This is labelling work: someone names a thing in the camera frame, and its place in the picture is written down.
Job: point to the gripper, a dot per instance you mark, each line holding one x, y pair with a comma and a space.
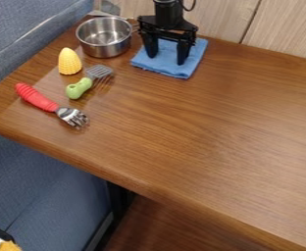
167, 28

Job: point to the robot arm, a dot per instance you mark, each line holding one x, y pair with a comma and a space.
167, 9

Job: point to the blue cloth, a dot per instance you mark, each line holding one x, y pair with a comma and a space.
168, 59

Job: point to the silver pot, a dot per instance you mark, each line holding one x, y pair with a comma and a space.
104, 36

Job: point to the yellow toy corn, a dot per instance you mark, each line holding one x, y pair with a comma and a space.
69, 61

